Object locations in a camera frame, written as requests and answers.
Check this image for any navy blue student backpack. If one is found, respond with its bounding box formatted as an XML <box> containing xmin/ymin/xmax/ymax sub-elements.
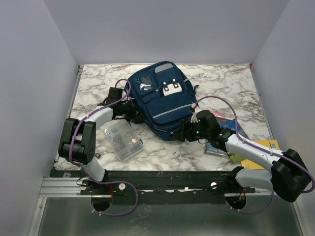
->
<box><xmin>125</xmin><ymin>61</ymin><xmax>198</xmax><ymax>141</ymax></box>

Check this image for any dark blue hardcover book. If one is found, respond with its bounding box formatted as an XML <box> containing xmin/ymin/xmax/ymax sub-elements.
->
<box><xmin>204</xmin><ymin>117</ymin><xmax>230</xmax><ymax>158</ymax></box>

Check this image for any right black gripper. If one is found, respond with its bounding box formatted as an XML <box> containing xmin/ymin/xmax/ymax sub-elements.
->
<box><xmin>173</xmin><ymin>118</ymin><xmax>211</xmax><ymax>142</ymax></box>

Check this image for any aluminium extrusion frame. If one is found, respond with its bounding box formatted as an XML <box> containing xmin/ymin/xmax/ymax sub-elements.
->
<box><xmin>39</xmin><ymin>177</ymin><xmax>82</xmax><ymax>198</ymax></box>

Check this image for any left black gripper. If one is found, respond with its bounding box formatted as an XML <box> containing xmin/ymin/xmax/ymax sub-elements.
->
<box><xmin>118</xmin><ymin>98</ymin><xmax>147</xmax><ymax>122</ymax></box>

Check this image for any pink eraser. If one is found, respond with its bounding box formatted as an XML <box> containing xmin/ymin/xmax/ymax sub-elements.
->
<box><xmin>212</xmin><ymin>111</ymin><xmax>225</xmax><ymax>118</ymax></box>

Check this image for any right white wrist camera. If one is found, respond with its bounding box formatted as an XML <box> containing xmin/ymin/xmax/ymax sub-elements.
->
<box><xmin>189</xmin><ymin>103</ymin><xmax>202</xmax><ymax>123</ymax></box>

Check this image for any clear plastic parts box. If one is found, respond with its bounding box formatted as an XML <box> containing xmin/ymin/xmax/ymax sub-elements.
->
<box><xmin>104</xmin><ymin>120</ymin><xmax>144</xmax><ymax>162</ymax></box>

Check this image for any yellow notebook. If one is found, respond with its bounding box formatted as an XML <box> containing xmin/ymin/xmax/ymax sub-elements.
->
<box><xmin>241</xmin><ymin>140</ymin><xmax>282</xmax><ymax>172</ymax></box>

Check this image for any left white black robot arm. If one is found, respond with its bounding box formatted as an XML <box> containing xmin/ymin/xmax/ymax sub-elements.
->
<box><xmin>58</xmin><ymin>87</ymin><xmax>134</xmax><ymax>194</ymax></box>

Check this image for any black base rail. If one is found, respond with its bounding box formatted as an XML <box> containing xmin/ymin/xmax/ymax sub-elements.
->
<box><xmin>50</xmin><ymin>170</ymin><xmax>255</xmax><ymax>208</ymax></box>

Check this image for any Animal Farm blue book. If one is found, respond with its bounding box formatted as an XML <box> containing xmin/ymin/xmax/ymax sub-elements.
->
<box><xmin>219</xmin><ymin>118</ymin><xmax>248</xmax><ymax>164</ymax></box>

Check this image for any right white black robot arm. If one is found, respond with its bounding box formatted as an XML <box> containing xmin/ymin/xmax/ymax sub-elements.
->
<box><xmin>173</xmin><ymin>110</ymin><xmax>315</xmax><ymax>202</ymax></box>

